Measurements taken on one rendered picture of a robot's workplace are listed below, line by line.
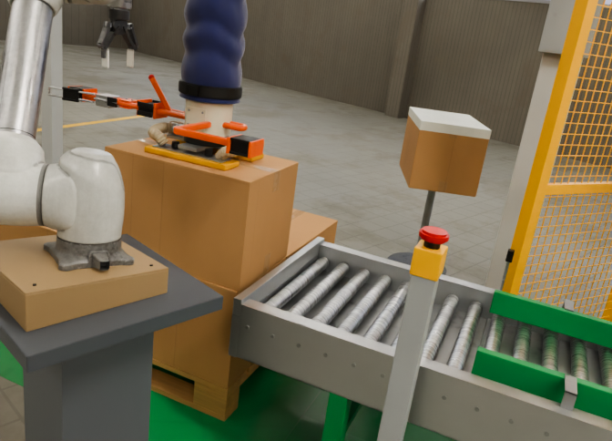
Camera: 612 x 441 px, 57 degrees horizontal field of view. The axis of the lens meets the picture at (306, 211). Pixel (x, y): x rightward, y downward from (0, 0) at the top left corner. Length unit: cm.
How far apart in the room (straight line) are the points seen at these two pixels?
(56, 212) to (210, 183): 64
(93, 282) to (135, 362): 32
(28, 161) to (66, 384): 55
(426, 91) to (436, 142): 754
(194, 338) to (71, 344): 92
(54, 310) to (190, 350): 93
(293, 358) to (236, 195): 56
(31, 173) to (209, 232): 73
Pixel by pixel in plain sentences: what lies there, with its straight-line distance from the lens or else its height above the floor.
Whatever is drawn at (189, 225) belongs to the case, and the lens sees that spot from 203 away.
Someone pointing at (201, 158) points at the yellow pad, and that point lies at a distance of 201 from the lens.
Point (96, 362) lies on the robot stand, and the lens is 156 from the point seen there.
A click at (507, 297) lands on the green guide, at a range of 215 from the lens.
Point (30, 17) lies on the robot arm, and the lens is 168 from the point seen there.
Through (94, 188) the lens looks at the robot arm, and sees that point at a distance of 143.
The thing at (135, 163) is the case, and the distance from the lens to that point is 211.
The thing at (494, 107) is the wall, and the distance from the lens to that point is 1023.
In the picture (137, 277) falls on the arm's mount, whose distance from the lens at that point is 146.
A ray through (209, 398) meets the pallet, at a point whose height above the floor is 7.
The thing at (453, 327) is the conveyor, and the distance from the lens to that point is 216.
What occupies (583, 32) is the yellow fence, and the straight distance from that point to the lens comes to 218.
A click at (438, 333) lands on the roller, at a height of 55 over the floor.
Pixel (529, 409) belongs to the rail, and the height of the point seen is 58.
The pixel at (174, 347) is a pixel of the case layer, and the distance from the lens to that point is 227.
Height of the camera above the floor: 146
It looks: 18 degrees down
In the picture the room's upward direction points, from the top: 8 degrees clockwise
